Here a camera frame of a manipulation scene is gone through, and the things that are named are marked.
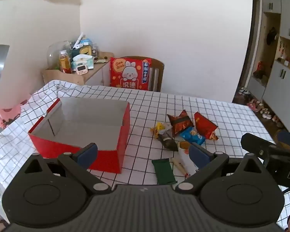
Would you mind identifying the maroon snack packet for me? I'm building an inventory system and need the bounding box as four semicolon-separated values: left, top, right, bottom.
167;110;194;138

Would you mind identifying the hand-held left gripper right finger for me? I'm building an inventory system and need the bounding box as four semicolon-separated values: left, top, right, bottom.
175;142;265;195

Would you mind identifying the row of shoes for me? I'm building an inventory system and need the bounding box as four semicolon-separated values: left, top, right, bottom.
239;87;286;128

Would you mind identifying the white marker pen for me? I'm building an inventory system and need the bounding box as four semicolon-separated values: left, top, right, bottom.
73;32;84;50

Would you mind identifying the green snack packet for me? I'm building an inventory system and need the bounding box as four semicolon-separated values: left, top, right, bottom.
151;158;178;185

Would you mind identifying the tissue pack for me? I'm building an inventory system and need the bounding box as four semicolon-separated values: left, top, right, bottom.
71;54;95;72

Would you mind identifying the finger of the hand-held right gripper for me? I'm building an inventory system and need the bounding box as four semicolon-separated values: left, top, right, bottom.
275;130;290;150
241;133;277;160

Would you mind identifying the red snack packet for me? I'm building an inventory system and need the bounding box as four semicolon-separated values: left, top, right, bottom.
194;112;219;141

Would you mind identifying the yellow snack packet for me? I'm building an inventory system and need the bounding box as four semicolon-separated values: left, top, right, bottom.
151;122;172;139

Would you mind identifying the white wardrobe cabinet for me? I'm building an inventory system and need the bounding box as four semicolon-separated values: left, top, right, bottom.
246;0;290;136

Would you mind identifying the round pastry clear packet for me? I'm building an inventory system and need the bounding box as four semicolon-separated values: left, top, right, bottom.
177;140;201;178

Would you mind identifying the red ornament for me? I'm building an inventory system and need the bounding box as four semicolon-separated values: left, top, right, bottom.
253;61;265;79

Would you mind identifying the wooden side cabinet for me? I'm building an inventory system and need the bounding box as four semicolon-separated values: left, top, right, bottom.
42;52;114;86

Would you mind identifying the pink printed cloth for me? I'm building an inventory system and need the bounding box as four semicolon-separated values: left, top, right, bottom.
0;99;31;129

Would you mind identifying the dark brown snack packet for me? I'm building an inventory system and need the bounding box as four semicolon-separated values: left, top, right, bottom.
157;132;179;152

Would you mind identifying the red rabbit print cushion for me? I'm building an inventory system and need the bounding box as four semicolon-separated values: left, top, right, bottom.
110;57;152;91

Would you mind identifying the dark hanging bag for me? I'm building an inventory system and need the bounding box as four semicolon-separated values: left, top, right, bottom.
266;28;278;45

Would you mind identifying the wooden chair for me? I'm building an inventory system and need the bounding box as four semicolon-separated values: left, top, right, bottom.
121;56;165;92

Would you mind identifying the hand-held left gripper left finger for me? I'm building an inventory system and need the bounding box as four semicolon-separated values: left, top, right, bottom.
24;143;112;195

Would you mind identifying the red cardboard box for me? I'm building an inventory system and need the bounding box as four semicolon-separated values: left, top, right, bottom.
28;97;131;174

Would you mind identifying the orange drink bottle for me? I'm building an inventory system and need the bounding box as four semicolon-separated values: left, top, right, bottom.
59;50;72;74

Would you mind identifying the blue snack packet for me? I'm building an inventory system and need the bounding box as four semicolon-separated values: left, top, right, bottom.
179;127;206;146

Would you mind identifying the green yellow desk organizer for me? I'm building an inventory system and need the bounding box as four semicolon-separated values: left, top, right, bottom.
71;45;93;58

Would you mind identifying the white checkered tablecloth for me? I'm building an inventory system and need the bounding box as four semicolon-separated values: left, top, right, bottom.
0;80;290;223

